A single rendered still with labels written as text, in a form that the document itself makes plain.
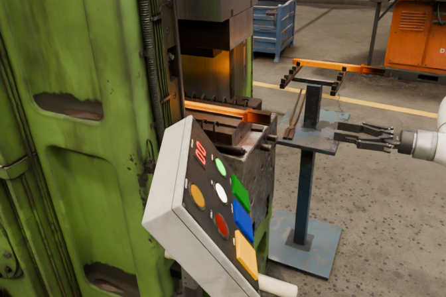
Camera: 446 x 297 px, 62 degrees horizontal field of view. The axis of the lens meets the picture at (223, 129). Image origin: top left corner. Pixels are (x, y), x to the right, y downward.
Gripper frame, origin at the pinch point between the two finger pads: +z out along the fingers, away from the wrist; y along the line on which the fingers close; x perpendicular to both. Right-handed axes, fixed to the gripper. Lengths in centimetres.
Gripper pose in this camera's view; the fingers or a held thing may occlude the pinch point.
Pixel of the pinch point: (344, 131)
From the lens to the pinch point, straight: 129.0
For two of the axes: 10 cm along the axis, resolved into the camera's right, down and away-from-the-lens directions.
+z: -9.1, -1.7, 3.7
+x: -0.3, -8.8, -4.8
